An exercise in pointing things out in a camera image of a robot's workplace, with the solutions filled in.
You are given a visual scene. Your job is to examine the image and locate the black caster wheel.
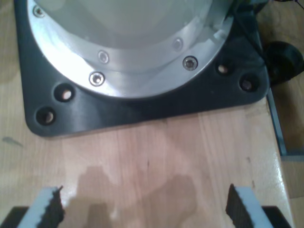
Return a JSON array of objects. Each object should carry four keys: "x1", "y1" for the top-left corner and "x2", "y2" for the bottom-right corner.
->
[{"x1": 265, "y1": 40, "x2": 304, "y2": 86}]

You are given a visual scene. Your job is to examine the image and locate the dark robot mounting plate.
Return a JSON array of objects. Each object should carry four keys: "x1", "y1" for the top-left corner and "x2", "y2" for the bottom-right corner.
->
[{"x1": 13, "y1": 0, "x2": 271, "y2": 139}]

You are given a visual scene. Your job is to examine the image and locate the grey metal frame bar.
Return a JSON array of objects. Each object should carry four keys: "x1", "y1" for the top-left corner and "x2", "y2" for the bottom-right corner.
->
[{"x1": 266, "y1": 87, "x2": 304, "y2": 162}]

